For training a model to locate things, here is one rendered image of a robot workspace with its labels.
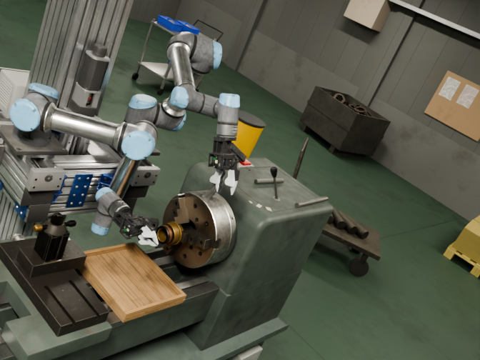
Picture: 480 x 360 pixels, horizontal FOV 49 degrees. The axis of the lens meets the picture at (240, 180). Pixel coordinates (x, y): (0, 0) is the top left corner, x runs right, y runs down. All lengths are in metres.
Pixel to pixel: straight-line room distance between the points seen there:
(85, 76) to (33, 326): 1.10
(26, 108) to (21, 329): 0.79
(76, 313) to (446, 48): 7.70
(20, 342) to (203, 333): 0.97
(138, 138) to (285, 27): 8.57
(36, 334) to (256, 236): 0.92
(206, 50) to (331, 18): 7.69
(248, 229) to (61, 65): 1.05
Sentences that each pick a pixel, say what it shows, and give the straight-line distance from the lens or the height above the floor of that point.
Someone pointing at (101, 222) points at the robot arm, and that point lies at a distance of 2.23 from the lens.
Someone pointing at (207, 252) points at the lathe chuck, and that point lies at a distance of 2.14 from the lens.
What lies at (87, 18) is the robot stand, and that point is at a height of 1.66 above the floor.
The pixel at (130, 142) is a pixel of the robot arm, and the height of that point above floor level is 1.38.
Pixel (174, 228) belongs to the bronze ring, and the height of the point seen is 1.12.
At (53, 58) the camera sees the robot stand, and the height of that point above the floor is 1.44.
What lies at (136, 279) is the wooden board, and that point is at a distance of 2.16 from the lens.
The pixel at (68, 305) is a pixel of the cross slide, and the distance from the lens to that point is 1.83.
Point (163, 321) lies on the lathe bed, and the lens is 2.20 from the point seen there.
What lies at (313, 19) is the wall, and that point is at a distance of 10.10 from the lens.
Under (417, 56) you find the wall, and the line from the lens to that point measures 8.99.
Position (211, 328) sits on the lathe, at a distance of 2.43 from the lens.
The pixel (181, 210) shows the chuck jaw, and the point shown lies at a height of 1.15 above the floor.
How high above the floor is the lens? 2.15
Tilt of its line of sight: 22 degrees down
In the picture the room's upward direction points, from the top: 24 degrees clockwise
